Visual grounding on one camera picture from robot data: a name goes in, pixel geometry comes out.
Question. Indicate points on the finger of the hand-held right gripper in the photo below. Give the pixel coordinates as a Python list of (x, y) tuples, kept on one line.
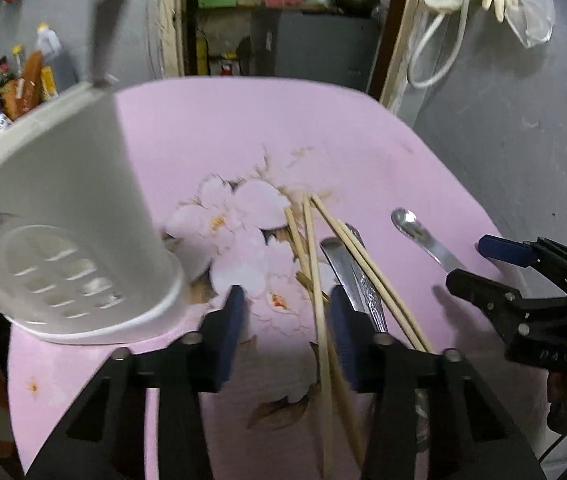
[(483, 297), (506, 251)]

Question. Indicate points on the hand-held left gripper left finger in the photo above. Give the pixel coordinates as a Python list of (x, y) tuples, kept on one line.
[(231, 320)]

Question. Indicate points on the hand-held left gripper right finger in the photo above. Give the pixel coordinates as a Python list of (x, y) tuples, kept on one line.
[(341, 330)]

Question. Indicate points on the large plain metal spoon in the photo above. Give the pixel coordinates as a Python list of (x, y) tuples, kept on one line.
[(336, 260)]

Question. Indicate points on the small metal spoon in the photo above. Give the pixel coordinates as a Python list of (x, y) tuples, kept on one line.
[(406, 225)]

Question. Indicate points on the white plastic utensil holder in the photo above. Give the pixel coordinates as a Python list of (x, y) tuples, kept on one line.
[(63, 170)]

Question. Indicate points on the pink floral tablecloth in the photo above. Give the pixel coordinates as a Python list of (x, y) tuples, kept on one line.
[(203, 135)]

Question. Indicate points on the clear plastic bag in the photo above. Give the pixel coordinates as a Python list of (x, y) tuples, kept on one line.
[(533, 15)]

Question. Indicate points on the grey cabinet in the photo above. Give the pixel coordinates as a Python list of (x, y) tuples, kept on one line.
[(313, 50)]

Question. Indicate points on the dark wok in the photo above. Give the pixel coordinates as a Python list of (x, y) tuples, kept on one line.
[(358, 0)]

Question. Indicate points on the row of sauce bottles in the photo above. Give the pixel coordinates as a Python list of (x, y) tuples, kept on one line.
[(31, 82)]

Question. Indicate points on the white plastic jug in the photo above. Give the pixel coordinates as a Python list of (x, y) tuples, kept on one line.
[(48, 42)]

